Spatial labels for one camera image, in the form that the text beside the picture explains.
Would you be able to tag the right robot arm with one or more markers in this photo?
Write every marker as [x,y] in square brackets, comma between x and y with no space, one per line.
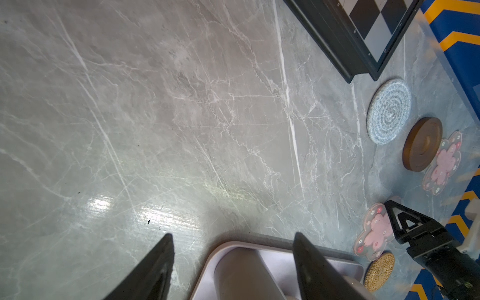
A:
[471,243]

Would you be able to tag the tan rattan round coaster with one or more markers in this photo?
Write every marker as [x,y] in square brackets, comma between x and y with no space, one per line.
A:
[379,272]

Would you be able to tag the lavender plastic tray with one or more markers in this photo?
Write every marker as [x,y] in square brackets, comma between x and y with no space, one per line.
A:
[280,262]

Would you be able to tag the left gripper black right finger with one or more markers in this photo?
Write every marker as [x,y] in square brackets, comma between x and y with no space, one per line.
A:
[316,277]

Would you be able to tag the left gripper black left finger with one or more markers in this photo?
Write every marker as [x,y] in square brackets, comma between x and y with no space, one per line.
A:
[151,278]

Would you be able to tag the grey metal cup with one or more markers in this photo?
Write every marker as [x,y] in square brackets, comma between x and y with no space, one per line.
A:
[242,275]

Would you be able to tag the light blue woven coaster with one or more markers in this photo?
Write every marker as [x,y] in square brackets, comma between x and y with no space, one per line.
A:
[388,111]

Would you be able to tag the brown wooden round coaster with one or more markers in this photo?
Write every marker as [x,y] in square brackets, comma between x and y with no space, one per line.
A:
[422,144]

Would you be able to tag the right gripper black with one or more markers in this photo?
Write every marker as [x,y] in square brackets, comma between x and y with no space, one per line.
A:
[432,247]

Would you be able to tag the pink flower coaster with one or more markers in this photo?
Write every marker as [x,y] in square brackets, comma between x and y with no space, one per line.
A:
[376,234]
[444,164]

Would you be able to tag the folded chessboard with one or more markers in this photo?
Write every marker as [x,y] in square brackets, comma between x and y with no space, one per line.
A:
[359,37]

